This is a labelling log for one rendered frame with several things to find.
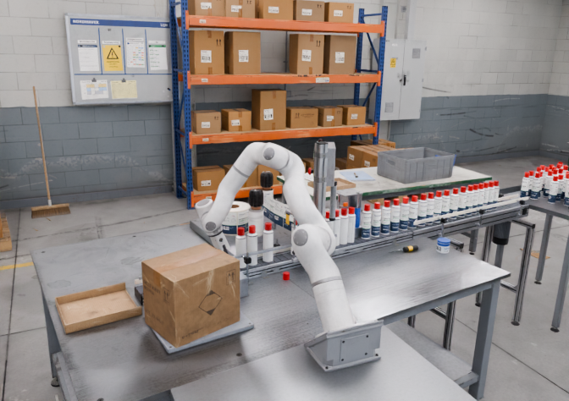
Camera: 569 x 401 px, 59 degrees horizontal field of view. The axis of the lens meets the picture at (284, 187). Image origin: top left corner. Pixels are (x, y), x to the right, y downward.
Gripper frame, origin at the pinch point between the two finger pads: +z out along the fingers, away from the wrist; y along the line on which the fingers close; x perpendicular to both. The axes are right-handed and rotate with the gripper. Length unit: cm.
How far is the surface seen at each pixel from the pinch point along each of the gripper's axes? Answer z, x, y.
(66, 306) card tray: -14, 71, 9
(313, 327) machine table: 15, -7, -58
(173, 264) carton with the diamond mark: -29, 29, -32
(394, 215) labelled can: 33, -104, -2
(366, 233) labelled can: 32, -81, -2
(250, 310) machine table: 9.7, 7.3, -32.0
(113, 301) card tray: -8, 53, 4
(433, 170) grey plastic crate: 91, -235, 97
